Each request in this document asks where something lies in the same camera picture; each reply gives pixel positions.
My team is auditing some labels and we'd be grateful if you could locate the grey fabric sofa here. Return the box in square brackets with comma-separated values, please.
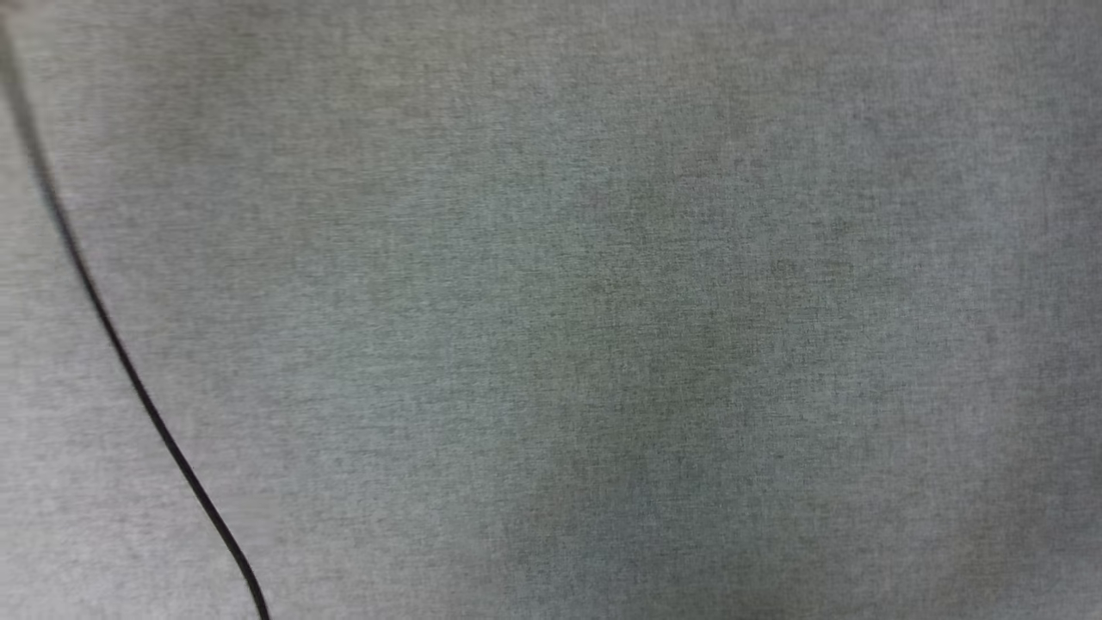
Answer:
[0, 0, 1102, 620]

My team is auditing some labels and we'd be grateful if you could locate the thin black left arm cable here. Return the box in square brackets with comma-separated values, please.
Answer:
[0, 22, 272, 620]

